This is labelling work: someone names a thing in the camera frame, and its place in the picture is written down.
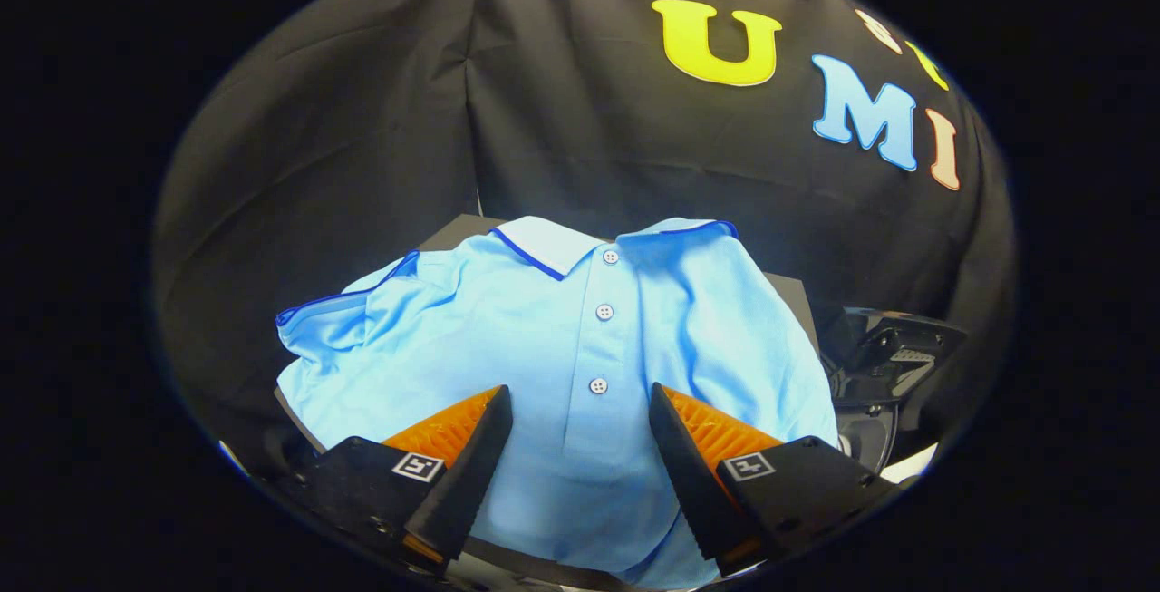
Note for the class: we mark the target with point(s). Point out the black backdrop cloth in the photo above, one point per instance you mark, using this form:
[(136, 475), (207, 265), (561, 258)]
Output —
[(544, 102)]

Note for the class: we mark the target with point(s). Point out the grey cabinet with dark top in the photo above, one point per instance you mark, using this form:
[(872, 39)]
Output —
[(453, 234)]

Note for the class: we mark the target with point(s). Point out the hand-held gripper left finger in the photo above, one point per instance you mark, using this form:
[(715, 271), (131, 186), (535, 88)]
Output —
[(467, 474)]

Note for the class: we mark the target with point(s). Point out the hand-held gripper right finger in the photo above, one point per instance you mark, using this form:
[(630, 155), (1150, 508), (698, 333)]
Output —
[(693, 479)]

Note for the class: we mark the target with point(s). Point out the light blue polo shirt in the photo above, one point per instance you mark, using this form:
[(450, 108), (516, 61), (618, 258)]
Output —
[(544, 329)]

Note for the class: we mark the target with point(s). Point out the dark washing machine lid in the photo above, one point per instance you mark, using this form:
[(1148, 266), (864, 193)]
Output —
[(870, 329)]

